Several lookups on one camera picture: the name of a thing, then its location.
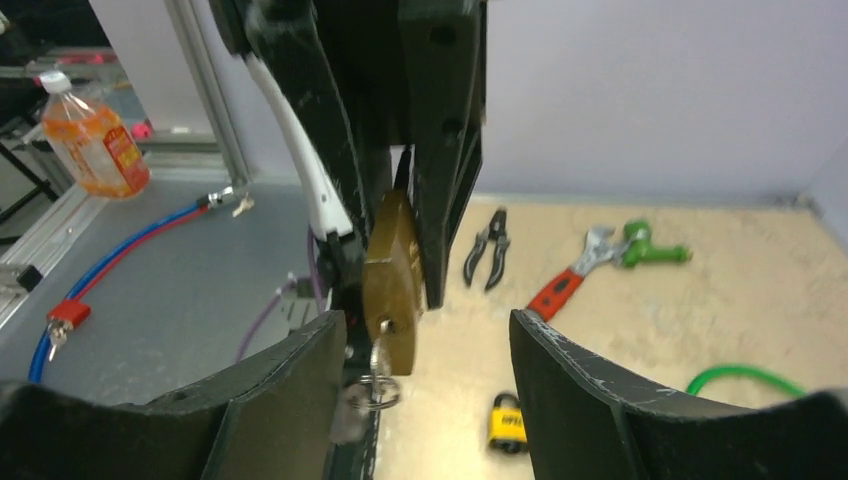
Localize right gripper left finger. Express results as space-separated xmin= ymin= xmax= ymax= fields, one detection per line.
xmin=145 ymin=311 xmax=347 ymax=479

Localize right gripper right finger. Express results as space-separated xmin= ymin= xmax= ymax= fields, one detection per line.
xmin=509 ymin=309 xmax=756 ymax=479

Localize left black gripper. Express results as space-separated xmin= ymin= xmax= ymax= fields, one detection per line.
xmin=245 ymin=1 xmax=488 ymax=310

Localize small yellow padlock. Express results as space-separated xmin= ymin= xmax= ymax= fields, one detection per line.
xmin=488 ymin=392 xmax=528 ymax=455

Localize black headed key bunch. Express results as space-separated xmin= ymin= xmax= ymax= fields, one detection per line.
xmin=329 ymin=319 xmax=402 ymax=445

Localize large brass padlock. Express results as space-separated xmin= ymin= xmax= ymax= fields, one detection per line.
xmin=362 ymin=146 xmax=424 ymax=376

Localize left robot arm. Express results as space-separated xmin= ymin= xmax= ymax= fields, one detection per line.
xmin=210 ymin=1 xmax=488 ymax=309

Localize red adjustable wrench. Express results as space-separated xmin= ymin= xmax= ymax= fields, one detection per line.
xmin=527 ymin=225 xmax=631 ymax=322

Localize black pliers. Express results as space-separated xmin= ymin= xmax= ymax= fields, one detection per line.
xmin=462 ymin=205 xmax=513 ymax=293

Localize orange plastic bottle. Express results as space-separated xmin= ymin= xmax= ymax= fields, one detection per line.
xmin=38 ymin=70 xmax=150 ymax=199

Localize green cable lock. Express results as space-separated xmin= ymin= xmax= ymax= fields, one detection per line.
xmin=685 ymin=364 xmax=807 ymax=397

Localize green hose nozzle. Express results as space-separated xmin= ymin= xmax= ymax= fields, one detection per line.
xmin=618 ymin=219 xmax=693 ymax=268

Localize red blue wire pair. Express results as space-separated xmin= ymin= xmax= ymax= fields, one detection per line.
xmin=26 ymin=185 xmax=256 ymax=386

